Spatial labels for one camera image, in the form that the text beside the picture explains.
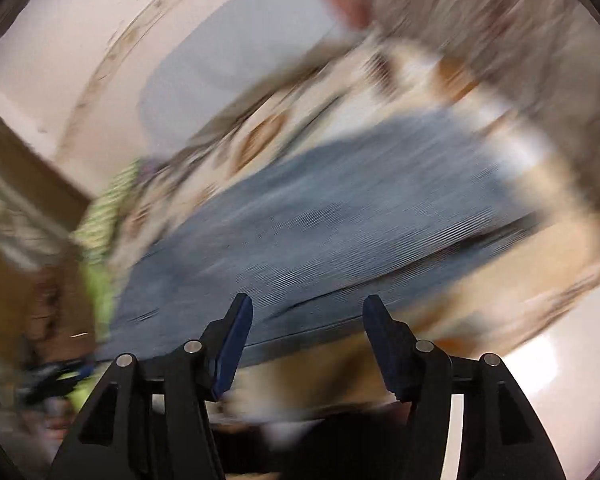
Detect blue denim pants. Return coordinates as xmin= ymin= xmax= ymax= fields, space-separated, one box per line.
xmin=95 ymin=107 xmax=546 ymax=368

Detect wooden furniture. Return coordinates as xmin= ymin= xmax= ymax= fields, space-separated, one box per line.
xmin=0 ymin=105 xmax=98 ymax=203

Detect leaf printed beige blanket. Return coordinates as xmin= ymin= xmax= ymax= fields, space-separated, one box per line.
xmin=72 ymin=35 xmax=600 ymax=441

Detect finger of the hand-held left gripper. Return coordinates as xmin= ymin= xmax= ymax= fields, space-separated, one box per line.
xmin=55 ymin=357 xmax=95 ymax=388

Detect brown cloth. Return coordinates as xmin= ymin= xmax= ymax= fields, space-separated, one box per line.
xmin=27 ymin=260 xmax=96 ymax=361

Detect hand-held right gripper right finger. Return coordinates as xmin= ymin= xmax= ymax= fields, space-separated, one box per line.
xmin=362 ymin=294 xmax=567 ymax=480

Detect grey-brown fleece blanket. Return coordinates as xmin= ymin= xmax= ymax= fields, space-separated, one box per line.
xmin=360 ymin=0 xmax=600 ymax=281

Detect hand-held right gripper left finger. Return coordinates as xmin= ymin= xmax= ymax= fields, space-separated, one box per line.
xmin=49 ymin=293 xmax=254 ymax=480

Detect pink cloth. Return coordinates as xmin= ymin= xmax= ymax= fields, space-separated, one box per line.
xmin=330 ymin=0 xmax=378 ymax=31

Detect plain light green cloth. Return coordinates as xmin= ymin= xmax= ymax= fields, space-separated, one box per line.
xmin=67 ymin=260 xmax=118 ymax=411

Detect white pillow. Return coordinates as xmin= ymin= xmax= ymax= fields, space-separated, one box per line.
xmin=137 ymin=0 xmax=361 ymax=156

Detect green patterned cloth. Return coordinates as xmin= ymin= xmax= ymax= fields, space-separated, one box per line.
xmin=72 ymin=160 xmax=146 ymax=266

